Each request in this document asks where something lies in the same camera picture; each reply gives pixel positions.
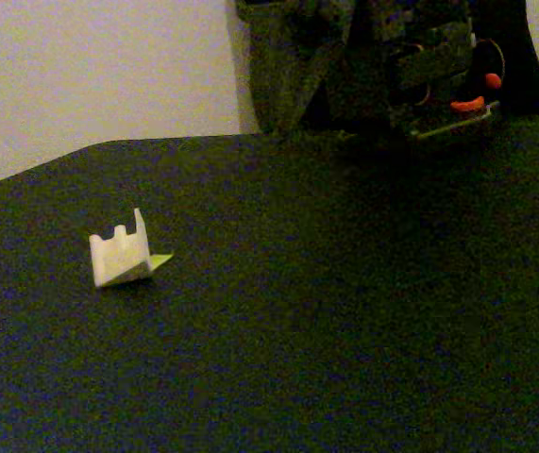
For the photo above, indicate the dark desk mat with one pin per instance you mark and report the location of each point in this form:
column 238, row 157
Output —
column 269, row 307

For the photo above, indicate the black clamp with orange pads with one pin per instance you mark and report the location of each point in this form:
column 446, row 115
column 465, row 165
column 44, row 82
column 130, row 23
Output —
column 493, row 81
column 467, row 104

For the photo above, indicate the small white block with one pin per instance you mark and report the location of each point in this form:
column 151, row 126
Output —
column 118, row 257

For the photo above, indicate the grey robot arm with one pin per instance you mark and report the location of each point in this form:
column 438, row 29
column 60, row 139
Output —
column 429, row 61

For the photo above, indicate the small green marker piece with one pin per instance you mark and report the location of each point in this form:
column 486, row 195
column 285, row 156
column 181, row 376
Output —
column 161, row 260

